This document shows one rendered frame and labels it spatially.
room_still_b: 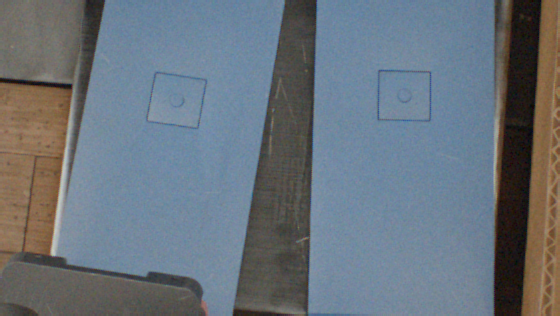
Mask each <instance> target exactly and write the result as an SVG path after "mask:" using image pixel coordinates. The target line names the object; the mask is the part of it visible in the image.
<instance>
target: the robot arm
mask: <svg viewBox="0 0 560 316"><path fill-rule="evenodd" d="M203 293H204V292H203V290H202V285H201V284H199V282H197V281H196V279H194V278H190V277H184V276H178V275H173V274H167V273H162V272H148V273H147V275H146V277H143V276H138V275H133V274H127V273H122V272H111V271H106V270H100V269H95V268H90V267H84V266H75V265H67V259H66V258H64V257H59V256H54V255H48V254H43V253H32V252H26V251H24V252H19V253H16V254H14V255H13V256H12V257H11V258H10V260H9V261H8V263H7V264H6V265H5V266H4V268H3V270H2V271H1V273H0V316H208V306H207V303H206V302H204V301H203V300H202V296H203Z"/></svg>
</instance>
